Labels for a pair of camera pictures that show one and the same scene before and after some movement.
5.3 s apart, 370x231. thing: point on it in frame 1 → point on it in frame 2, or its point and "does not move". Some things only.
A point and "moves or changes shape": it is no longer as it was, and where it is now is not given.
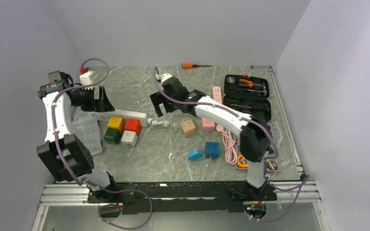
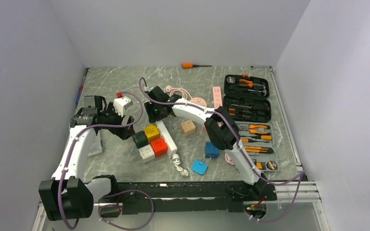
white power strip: [106, 115] moves or changes shape
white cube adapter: [129, 138] → [147, 153]
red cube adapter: [133, 124] moves or changes shape
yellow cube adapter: [116, 122] moves or changes shape
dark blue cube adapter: [212, 149] does not move
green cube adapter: [112, 135] → [140, 139]
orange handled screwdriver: [188, 66] does not move
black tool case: [248, 95] does not move
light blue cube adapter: [195, 154] → [199, 167]
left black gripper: [102, 104] → [123, 133]
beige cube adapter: [188, 127] does not move
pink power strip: [217, 95] does not move
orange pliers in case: [250, 84] does not move
